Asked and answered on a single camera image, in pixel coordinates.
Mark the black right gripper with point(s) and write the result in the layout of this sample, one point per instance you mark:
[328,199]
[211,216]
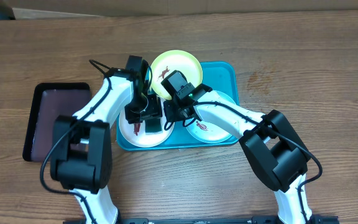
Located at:
[169,106]

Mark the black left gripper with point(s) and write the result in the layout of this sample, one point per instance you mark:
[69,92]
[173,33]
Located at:
[155,110]

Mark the green white sponge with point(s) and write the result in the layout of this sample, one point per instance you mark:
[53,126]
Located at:
[153,126]

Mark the white plate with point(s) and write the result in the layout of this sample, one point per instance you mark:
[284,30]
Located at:
[134,136]

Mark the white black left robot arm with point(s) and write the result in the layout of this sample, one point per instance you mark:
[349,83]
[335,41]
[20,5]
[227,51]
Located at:
[81,156]

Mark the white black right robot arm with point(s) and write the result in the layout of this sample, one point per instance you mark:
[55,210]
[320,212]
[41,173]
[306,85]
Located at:
[275,152]

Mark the teal plastic tray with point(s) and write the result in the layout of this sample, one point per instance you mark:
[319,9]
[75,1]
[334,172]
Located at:
[220,76]

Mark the black shallow water tray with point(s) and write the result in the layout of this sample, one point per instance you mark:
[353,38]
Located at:
[51,100]

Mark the light blue plate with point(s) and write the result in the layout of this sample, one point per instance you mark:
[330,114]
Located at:
[207,132]

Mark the yellow-green plate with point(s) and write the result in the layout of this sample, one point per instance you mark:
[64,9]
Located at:
[170,61]

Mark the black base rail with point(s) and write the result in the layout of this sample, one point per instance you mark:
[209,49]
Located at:
[315,219]

